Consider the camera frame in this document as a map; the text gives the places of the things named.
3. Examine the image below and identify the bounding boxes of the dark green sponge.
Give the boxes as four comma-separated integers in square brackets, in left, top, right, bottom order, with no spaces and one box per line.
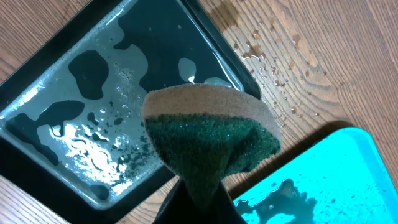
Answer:
[142,84,282,210]

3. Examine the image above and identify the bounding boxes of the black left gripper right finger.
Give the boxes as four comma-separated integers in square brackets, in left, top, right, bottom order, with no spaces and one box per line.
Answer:
[214,183,246,224]

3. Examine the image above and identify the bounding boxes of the blue plastic tray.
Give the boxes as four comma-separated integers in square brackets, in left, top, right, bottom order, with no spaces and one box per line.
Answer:
[234,128,397,224]

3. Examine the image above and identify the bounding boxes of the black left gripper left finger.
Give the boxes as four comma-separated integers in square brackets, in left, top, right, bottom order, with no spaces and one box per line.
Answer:
[153,180,198,224]

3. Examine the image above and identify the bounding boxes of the black water tray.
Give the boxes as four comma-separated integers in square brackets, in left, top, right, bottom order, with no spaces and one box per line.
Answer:
[1,0,261,223]

